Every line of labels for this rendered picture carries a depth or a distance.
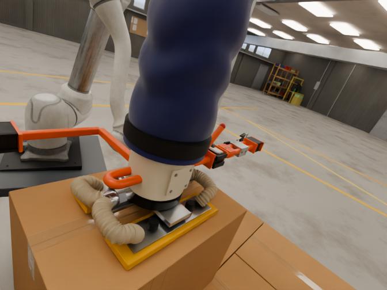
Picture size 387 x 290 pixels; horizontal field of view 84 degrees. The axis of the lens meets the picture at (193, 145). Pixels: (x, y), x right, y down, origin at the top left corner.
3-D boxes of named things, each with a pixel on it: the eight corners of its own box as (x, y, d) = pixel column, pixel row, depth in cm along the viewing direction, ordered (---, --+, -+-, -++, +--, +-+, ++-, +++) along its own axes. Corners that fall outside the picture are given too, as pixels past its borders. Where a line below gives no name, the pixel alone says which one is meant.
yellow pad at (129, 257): (126, 272, 45) (130, 256, 43) (102, 239, 50) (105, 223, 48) (216, 213, 71) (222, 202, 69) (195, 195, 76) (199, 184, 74)
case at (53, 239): (56, 434, 48) (66, 341, 33) (13, 287, 70) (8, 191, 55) (212, 279, 93) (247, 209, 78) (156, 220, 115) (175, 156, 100)
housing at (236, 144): (238, 157, 92) (242, 148, 91) (226, 150, 96) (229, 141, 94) (246, 155, 98) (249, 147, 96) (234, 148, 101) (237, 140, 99)
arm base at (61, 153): (20, 140, 105) (19, 130, 103) (72, 142, 115) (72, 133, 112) (7, 161, 91) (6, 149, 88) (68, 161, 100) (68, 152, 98)
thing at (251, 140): (253, 153, 101) (257, 144, 99) (240, 146, 105) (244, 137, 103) (260, 151, 108) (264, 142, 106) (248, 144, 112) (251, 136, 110)
